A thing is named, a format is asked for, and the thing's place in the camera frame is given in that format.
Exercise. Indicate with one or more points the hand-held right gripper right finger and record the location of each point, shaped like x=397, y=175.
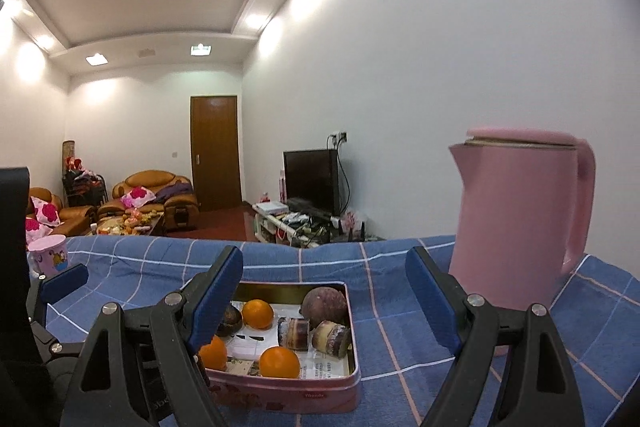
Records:
x=435, y=302

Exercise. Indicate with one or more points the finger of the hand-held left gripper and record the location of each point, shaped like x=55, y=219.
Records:
x=65, y=282

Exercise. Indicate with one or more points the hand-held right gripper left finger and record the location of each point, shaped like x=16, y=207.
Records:
x=215, y=297

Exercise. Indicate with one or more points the dark brown water chestnut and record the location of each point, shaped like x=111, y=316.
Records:
x=231, y=319

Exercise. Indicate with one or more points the orange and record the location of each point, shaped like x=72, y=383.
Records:
x=279, y=362
x=258, y=313
x=214, y=353

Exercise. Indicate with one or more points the purple passion fruit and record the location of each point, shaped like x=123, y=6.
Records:
x=324, y=307

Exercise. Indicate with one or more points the pink tin box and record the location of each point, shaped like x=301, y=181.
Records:
x=300, y=394

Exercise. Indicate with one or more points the pink cartoon mug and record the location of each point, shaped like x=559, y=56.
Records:
x=50, y=257

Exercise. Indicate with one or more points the pink floral cushion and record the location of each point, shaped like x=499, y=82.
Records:
x=47, y=213
x=37, y=229
x=137, y=198

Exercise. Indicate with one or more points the blue plaid bed sheet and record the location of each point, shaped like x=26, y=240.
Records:
x=380, y=267

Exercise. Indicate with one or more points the brown leather sofa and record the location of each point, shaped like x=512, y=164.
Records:
x=75, y=212

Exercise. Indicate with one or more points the coffee table with food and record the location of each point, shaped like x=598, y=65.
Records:
x=130, y=223

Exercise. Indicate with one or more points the white television stand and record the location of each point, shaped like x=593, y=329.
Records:
x=270, y=227

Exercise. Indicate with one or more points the brown leather armchair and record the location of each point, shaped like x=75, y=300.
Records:
x=180, y=212

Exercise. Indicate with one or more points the black rack with clothes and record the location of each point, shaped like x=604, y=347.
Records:
x=85, y=189

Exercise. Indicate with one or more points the white flat device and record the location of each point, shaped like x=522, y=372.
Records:
x=271, y=207

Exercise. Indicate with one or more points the purple blanket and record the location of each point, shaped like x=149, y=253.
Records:
x=174, y=192

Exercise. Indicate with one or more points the pink electric kettle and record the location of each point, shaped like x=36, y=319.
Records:
x=510, y=217

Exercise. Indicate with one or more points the pink floral bag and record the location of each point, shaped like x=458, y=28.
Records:
x=351, y=222

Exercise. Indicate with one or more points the rolled woven mat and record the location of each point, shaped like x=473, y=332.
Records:
x=69, y=152

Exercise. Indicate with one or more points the pink tall box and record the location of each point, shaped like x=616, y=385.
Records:
x=281, y=187

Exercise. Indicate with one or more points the brown wooden door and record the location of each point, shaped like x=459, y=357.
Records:
x=216, y=152

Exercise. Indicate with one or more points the black television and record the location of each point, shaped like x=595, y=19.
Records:
x=310, y=179

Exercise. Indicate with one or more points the square ceiling light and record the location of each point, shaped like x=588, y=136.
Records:
x=201, y=49
x=96, y=59

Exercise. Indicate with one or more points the ceiling air vent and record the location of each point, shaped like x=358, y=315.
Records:
x=146, y=53

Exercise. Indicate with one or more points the wall power outlet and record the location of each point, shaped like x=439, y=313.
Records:
x=338, y=138

